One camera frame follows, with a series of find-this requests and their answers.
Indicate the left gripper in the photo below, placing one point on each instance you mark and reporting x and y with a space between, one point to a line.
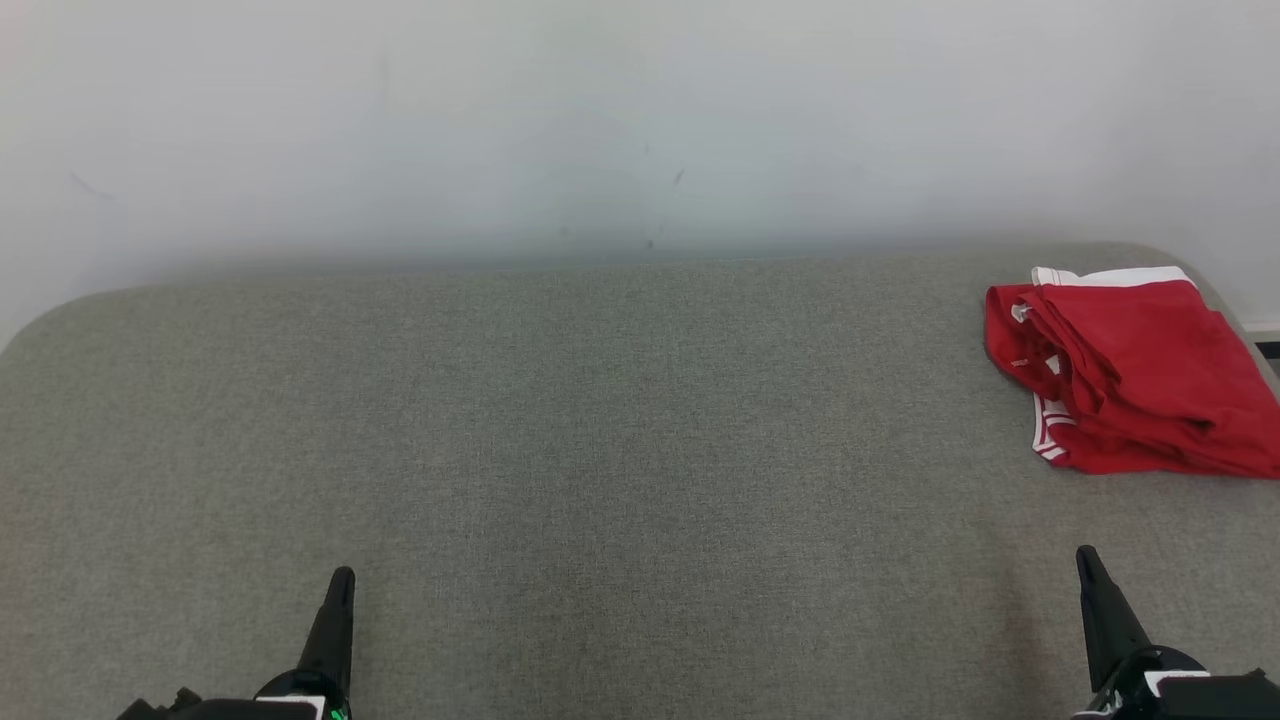
230 710

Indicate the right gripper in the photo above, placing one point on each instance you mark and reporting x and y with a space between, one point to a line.
1180 695

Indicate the red shirt with white sleeves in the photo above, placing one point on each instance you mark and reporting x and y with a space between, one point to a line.
1180 450

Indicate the red shorts with 23 print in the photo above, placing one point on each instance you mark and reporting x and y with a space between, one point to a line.
1140 340

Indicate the grey fabric sofa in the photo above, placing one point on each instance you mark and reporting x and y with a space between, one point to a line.
600 450

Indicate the white and black floor rail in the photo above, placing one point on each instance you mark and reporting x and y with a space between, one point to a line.
1268 345

